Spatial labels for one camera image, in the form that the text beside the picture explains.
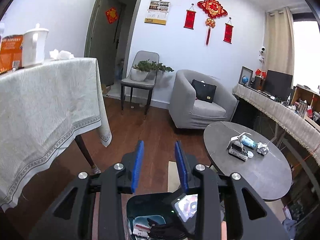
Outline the fringed desk cloth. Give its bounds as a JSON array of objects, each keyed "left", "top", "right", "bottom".
[{"left": 233, "top": 84, "right": 320, "bottom": 163}]

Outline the orange box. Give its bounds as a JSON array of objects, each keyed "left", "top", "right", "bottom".
[{"left": 0, "top": 35, "right": 23, "bottom": 74}]

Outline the red Chinese knot ornament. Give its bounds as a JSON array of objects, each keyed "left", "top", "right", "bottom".
[{"left": 197, "top": 0, "right": 228, "bottom": 45}]

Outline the white paper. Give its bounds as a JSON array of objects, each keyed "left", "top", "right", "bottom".
[{"left": 257, "top": 142, "right": 269, "bottom": 155}]

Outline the white ceramic jug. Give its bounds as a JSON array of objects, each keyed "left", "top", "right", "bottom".
[{"left": 22, "top": 23, "right": 49, "bottom": 68}]

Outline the wall calendar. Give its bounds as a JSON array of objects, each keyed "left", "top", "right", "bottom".
[{"left": 144, "top": 0, "right": 171, "bottom": 25}]

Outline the SanDisk cardboard package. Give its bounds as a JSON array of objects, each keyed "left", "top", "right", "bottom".
[{"left": 132, "top": 215, "right": 165, "bottom": 239}]

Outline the picture frame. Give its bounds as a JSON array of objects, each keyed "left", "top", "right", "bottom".
[{"left": 238, "top": 66, "right": 253, "bottom": 87}]

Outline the beige curtain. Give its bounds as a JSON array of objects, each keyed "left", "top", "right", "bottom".
[{"left": 264, "top": 7, "right": 295, "bottom": 75}]

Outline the round grey marble table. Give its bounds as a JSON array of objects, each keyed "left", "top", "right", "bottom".
[{"left": 203, "top": 121, "right": 292, "bottom": 201}]

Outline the small globe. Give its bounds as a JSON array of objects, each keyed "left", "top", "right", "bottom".
[{"left": 242, "top": 76, "right": 249, "bottom": 86}]

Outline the red door sticker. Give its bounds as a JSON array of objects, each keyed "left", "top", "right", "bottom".
[{"left": 105, "top": 7, "right": 118, "bottom": 24}]

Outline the black monitor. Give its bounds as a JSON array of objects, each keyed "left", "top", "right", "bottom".
[{"left": 264, "top": 70, "right": 293, "bottom": 101}]

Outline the grey armchair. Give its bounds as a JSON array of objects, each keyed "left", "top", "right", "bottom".
[{"left": 169, "top": 69, "right": 238, "bottom": 129}]

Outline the white security camera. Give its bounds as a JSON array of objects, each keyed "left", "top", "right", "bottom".
[{"left": 259, "top": 47, "right": 266, "bottom": 63}]

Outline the blue tissue pack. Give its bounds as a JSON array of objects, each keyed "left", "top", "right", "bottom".
[{"left": 241, "top": 135, "right": 258, "bottom": 149}]

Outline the black bag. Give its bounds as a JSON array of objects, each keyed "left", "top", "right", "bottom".
[{"left": 191, "top": 79, "right": 216, "bottom": 103}]

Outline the dark trash bin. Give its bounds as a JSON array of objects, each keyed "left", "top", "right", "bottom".
[{"left": 126, "top": 192, "right": 201, "bottom": 240}]

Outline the red scroll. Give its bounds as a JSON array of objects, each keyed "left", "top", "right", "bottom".
[
  {"left": 223, "top": 17, "right": 233, "bottom": 44},
  {"left": 184, "top": 3, "right": 196, "bottom": 29}
]

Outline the right red scroll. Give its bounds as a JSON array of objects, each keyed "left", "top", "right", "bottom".
[{"left": 223, "top": 17, "right": 233, "bottom": 44}]

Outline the grey door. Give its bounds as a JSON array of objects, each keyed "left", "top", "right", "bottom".
[{"left": 84, "top": 0, "right": 141, "bottom": 98}]

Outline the beige floor rug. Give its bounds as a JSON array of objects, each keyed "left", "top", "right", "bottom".
[{"left": 168, "top": 161, "right": 180, "bottom": 192}]

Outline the white plastic lid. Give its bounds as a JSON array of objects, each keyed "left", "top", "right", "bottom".
[{"left": 247, "top": 151, "right": 254, "bottom": 159}]

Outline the left red scroll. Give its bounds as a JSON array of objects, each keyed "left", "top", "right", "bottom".
[{"left": 184, "top": 3, "right": 196, "bottom": 29}]

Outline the grey dining chair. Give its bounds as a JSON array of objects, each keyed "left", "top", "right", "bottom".
[{"left": 120, "top": 50, "right": 159, "bottom": 118}]

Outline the potted green plant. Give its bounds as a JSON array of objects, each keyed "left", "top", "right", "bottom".
[{"left": 130, "top": 60, "right": 174, "bottom": 81}]

